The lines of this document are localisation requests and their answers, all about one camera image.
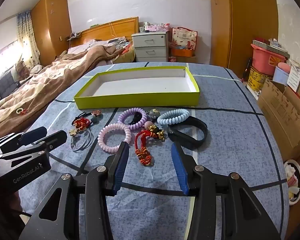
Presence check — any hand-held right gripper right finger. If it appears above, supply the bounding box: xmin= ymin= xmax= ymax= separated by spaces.
xmin=170 ymin=141 xmax=282 ymax=240

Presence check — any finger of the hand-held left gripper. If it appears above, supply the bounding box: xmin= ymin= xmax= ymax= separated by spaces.
xmin=14 ymin=126 xmax=48 ymax=147
xmin=0 ymin=130 xmax=68 ymax=167

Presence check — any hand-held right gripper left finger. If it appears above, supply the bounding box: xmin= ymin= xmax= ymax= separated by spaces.
xmin=19 ymin=141 xmax=130 ymax=240

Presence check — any grey cord flower hair tie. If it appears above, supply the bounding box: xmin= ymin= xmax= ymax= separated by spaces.
xmin=69 ymin=127 xmax=94 ymax=152

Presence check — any red knot tassel charm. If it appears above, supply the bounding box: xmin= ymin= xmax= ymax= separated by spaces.
xmin=134 ymin=121 xmax=167 ymax=167

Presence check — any red cord bracelet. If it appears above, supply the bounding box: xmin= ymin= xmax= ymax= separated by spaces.
xmin=72 ymin=117 xmax=92 ymax=130

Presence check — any black fitness band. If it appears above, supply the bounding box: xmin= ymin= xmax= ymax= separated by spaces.
xmin=168 ymin=116 xmax=208 ymax=151

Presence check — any black hair tie teal ball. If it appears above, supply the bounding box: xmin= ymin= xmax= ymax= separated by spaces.
xmin=72 ymin=109 xmax=103 ymax=125

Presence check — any light blue spiral hair tie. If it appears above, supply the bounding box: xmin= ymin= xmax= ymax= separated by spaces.
xmin=157 ymin=108 xmax=190 ymax=132

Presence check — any shallow yellow-green cardboard box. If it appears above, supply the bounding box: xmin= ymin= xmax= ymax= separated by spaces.
xmin=74 ymin=66 xmax=200 ymax=110

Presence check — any brown blanket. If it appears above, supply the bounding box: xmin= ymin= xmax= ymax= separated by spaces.
xmin=0 ymin=39 xmax=130 ymax=143

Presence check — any blue checked tablecloth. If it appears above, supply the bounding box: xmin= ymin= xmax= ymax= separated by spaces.
xmin=19 ymin=61 xmax=290 ymax=240

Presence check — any grey chair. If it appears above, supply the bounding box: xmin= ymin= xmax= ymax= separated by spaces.
xmin=0 ymin=70 xmax=19 ymax=100

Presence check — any brown teddy bear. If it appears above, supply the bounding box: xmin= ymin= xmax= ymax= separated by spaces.
xmin=15 ymin=60 xmax=30 ymax=79

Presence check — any pink bed sheet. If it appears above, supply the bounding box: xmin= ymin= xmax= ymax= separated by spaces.
xmin=67 ymin=39 xmax=108 ymax=54

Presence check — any patterned curtain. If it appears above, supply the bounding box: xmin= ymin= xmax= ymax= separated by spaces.
xmin=16 ymin=10 xmax=40 ymax=63

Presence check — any power strip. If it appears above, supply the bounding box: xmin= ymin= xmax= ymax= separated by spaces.
xmin=66 ymin=32 xmax=83 ymax=42

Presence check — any narrow wooden wardrobe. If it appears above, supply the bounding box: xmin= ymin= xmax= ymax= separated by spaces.
xmin=31 ymin=0 xmax=72 ymax=60

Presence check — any trash bin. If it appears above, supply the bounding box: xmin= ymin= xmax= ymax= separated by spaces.
xmin=283 ymin=159 xmax=300 ymax=205

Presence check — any orange box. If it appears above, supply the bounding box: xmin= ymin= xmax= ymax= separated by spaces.
xmin=170 ymin=48 xmax=194 ymax=58

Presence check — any open cardboard box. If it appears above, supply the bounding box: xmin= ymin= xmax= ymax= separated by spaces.
xmin=257 ymin=79 xmax=300 ymax=149

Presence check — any yellow patterned tin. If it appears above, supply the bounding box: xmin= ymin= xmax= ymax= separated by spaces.
xmin=247 ymin=66 xmax=270 ymax=93

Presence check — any grey drawer cabinet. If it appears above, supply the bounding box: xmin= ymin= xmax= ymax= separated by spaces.
xmin=131 ymin=31 xmax=169 ymax=63

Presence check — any red black tool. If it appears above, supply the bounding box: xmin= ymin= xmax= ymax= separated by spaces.
xmin=242 ymin=58 xmax=252 ymax=82

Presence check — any wooden bed headboard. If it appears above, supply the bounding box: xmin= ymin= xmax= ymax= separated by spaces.
xmin=69 ymin=17 xmax=139 ymax=48

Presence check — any red patterned gift bag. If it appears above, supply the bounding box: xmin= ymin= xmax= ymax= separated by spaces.
xmin=170 ymin=27 xmax=198 ymax=52

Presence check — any blue round box pink lid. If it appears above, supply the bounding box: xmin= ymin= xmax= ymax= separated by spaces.
xmin=272 ymin=62 xmax=293 ymax=84

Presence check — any pink plastic bucket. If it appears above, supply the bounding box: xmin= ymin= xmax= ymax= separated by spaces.
xmin=250 ymin=43 xmax=287 ymax=77

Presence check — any pink clutter on cabinet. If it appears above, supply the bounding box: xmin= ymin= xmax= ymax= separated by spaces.
xmin=140 ymin=21 xmax=170 ymax=33

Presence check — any striped tray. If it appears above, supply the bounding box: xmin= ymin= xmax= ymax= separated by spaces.
xmin=252 ymin=39 xmax=290 ymax=58

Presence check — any wide wooden wardrobe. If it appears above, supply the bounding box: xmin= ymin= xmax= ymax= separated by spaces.
xmin=209 ymin=0 xmax=279 ymax=73

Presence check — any pink spiral hair tie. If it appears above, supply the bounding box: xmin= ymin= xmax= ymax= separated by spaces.
xmin=98 ymin=123 xmax=132 ymax=153

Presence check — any purple spiral hair tie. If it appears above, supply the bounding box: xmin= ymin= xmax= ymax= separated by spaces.
xmin=117 ymin=108 xmax=144 ymax=130

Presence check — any black hair tie grey figure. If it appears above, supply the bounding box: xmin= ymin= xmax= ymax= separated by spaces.
xmin=129 ymin=109 xmax=162 ymax=127

